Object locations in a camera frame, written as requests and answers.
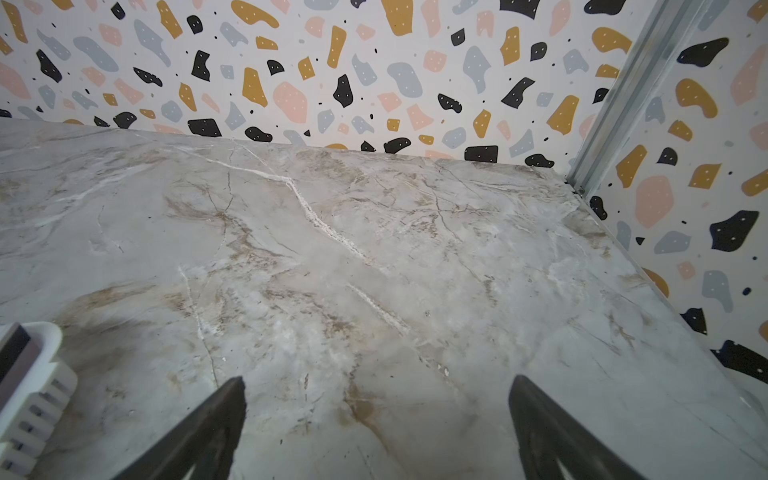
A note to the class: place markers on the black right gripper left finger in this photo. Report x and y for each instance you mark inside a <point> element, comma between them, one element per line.
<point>202,445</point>

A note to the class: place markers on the aluminium corner post right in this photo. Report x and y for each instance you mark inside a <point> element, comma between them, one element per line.
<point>670,22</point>

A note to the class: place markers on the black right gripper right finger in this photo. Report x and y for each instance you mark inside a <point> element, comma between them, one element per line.
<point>553,444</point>

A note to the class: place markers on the white plastic slotted basket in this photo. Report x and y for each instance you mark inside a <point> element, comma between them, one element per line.
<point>36,387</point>

